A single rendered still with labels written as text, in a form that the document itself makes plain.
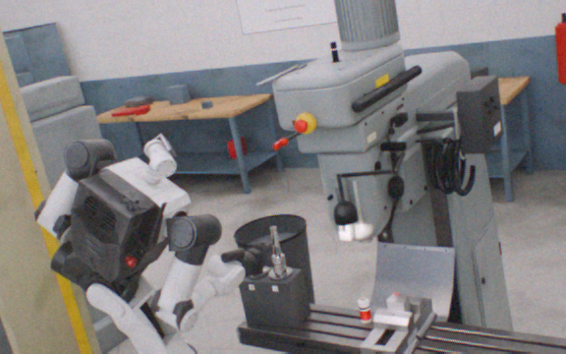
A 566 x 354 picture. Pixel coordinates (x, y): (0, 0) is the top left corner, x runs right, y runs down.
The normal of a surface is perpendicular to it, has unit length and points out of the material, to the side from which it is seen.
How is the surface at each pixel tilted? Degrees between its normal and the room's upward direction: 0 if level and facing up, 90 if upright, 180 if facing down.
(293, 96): 90
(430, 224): 90
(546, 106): 90
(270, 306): 90
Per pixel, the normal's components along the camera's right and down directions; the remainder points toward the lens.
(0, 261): 0.83, 0.01
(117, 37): -0.53, 0.35
